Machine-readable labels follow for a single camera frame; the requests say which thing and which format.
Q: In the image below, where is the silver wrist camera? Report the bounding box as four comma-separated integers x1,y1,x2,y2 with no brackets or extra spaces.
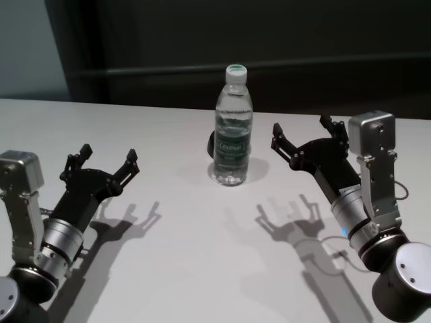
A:
347,110,403,227
0,149,45,267

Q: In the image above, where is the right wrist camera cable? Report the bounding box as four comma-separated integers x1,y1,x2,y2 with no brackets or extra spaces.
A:
393,180,410,200

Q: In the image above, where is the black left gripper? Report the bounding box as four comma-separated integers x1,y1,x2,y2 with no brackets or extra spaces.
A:
50,143,141,230

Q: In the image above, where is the grey horizontal rail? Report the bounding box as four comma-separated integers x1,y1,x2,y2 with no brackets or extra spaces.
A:
69,63,431,77

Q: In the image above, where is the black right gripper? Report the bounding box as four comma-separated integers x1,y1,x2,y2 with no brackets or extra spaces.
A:
270,114,362,203

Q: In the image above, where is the clear water bottle green label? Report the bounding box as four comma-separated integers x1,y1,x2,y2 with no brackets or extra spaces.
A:
212,63,254,187

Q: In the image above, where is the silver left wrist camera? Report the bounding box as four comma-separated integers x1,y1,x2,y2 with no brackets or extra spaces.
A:
0,149,45,267

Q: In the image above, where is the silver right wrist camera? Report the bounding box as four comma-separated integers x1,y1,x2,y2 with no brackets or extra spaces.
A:
347,110,403,227

